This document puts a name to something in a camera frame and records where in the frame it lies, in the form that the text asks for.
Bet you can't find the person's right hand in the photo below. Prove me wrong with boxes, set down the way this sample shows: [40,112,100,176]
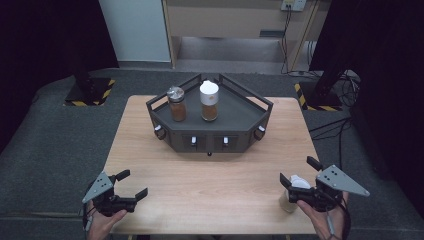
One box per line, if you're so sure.
[296,191,350,240]

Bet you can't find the white lid jar brown powder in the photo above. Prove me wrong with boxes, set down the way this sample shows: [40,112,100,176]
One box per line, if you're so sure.
[199,80,220,122]

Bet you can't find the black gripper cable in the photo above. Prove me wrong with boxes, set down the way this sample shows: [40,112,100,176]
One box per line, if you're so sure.
[325,196,352,240]

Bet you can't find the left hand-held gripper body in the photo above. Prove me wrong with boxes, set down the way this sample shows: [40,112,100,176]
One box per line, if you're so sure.
[81,170,138,218]

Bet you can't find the black hanging power cable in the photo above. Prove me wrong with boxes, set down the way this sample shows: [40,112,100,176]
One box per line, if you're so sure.
[280,6,314,78]

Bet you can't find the white wall panel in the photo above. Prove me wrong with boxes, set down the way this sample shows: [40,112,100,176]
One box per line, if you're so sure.
[98,0,172,63]

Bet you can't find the dark grey spice rack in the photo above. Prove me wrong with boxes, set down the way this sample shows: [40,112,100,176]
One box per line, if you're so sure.
[145,73,274,157]

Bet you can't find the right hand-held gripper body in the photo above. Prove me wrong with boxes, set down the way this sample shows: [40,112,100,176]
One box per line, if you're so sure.
[287,164,371,213]

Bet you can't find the black floor cable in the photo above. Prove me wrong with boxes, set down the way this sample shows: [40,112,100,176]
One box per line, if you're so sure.
[308,116,355,169]

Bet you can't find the white lid jar pale powder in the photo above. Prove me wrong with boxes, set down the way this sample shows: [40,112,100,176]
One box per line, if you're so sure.
[278,174,313,214]

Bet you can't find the dark curtain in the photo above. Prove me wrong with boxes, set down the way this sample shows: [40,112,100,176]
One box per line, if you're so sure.
[309,0,424,209]
[0,0,120,155]

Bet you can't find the wall power outlet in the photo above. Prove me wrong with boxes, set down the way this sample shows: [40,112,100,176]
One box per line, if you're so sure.
[280,0,307,13]

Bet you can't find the silver lid spice jar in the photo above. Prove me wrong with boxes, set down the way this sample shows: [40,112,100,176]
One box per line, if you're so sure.
[166,85,188,123]

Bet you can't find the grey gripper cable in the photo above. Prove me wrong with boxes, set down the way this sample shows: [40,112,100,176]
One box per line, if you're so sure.
[82,203,95,234]

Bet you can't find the tangled black cable bundle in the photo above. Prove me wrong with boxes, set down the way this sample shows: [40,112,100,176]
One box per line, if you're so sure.
[335,70,363,108]

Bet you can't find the person's left hand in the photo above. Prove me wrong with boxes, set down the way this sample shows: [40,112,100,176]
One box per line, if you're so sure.
[86,199,129,240]

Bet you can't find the black stand striped base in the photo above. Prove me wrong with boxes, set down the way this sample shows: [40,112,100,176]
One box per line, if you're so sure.
[63,56,117,108]
[293,63,355,113]

